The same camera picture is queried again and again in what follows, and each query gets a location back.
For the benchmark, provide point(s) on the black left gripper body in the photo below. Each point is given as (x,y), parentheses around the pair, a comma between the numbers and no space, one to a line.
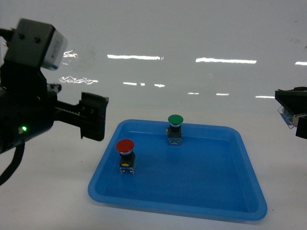
(26,103)

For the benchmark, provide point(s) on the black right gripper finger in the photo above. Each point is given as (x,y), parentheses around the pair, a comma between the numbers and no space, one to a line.
(301,130)
(294,100)

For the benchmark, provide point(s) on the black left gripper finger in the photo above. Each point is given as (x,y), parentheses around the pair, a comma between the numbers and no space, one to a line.
(89,115)

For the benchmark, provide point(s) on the red mushroom push button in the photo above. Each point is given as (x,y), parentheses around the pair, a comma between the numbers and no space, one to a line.
(127,161)

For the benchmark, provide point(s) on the yellow mushroom push button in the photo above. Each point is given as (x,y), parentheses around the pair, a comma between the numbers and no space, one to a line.
(290,120)

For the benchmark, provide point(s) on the green mushroom push button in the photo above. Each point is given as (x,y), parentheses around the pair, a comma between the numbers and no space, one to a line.
(174,132)

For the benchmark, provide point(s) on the blue plastic tray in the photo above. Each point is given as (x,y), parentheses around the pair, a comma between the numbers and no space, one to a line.
(208,176)

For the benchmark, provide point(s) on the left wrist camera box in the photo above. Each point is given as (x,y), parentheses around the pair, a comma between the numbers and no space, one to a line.
(36,44)

